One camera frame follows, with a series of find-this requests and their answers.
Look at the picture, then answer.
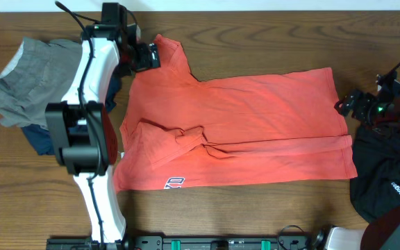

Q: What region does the black garment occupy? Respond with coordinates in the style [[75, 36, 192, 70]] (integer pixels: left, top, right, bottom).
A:
[[350, 126, 400, 223]]

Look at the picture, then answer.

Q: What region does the navy folded garment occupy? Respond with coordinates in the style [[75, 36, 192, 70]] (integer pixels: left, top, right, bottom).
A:
[[21, 76, 122, 156]]

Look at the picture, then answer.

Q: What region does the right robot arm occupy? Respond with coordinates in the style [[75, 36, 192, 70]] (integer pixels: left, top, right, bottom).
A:
[[322, 69, 400, 249]]

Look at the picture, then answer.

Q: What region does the grey folded garment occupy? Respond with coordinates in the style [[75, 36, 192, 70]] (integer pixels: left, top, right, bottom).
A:
[[0, 37, 82, 129]]

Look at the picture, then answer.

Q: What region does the red t-shirt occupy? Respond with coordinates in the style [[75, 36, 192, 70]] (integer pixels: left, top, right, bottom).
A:
[[113, 35, 357, 191]]

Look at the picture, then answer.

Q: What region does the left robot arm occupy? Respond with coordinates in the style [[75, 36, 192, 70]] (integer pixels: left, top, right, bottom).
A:
[[45, 2, 160, 249]]

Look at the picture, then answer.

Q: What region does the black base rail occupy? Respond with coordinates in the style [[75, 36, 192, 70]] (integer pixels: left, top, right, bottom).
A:
[[46, 225, 326, 250]]

